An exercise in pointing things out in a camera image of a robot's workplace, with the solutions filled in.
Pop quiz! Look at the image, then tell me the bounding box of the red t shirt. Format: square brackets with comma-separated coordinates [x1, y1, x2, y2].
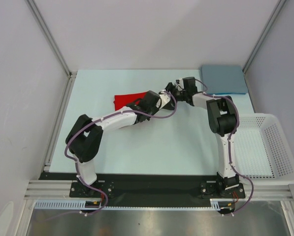
[113, 92, 146, 111]

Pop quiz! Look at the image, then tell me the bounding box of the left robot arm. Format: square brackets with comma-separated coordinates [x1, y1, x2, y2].
[64, 94, 177, 197]

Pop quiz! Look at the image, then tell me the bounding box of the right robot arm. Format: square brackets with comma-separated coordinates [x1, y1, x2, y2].
[165, 78, 239, 197]

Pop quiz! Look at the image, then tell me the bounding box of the folded grey-blue t shirt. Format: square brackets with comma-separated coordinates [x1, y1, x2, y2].
[200, 64, 248, 93]

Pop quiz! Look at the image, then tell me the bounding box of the folded bright blue t shirt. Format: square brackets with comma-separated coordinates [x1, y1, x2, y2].
[208, 92, 247, 96]

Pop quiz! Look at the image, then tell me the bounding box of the white plastic basket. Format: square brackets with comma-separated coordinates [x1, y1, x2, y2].
[234, 113, 294, 186]

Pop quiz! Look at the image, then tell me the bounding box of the left aluminium frame post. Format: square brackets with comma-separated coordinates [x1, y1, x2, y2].
[26, 0, 75, 79]

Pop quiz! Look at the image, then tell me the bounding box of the aluminium frame post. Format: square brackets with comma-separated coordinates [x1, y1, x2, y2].
[26, 0, 75, 79]
[242, 0, 288, 74]

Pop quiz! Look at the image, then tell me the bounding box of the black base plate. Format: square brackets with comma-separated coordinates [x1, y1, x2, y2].
[39, 172, 246, 208]

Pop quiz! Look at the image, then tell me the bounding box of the white slotted cable duct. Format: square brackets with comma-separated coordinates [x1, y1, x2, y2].
[34, 198, 236, 211]

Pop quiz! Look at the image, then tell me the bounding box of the right aluminium frame post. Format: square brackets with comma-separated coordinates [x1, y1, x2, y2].
[242, 0, 288, 74]

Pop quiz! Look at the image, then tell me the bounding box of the front aluminium rail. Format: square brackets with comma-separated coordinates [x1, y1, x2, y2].
[24, 180, 293, 201]

